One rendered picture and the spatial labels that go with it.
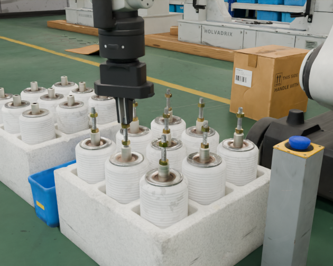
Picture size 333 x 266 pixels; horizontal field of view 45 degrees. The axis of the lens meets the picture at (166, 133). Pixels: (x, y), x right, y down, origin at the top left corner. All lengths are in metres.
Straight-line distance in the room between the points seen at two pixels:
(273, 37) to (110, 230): 2.41
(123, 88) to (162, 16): 3.53
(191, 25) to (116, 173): 2.86
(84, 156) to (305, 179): 0.47
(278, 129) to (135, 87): 0.58
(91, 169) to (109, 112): 0.40
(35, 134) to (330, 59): 0.79
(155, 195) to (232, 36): 2.64
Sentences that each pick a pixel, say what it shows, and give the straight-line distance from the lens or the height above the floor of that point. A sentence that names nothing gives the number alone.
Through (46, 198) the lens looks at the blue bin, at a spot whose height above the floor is 0.09.
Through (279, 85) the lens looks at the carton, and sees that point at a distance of 1.85.
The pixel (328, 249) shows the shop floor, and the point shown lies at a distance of 1.08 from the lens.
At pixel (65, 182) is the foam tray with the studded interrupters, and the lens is 0.97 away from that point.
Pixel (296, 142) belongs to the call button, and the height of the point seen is 0.33.
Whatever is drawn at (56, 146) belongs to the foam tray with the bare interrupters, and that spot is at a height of 0.17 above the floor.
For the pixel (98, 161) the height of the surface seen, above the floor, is 0.23.
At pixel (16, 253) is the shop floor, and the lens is 1.06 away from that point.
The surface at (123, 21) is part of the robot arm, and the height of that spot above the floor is 0.54.
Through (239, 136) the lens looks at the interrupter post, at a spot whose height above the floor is 0.28.
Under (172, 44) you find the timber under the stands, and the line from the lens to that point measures 3.70.
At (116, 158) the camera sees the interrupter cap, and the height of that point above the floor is 0.25.
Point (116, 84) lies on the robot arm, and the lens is 0.79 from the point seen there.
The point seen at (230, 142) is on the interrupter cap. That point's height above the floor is 0.25.
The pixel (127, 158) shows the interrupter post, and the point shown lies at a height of 0.26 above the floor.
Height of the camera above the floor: 0.61
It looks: 21 degrees down
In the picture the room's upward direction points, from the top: straight up
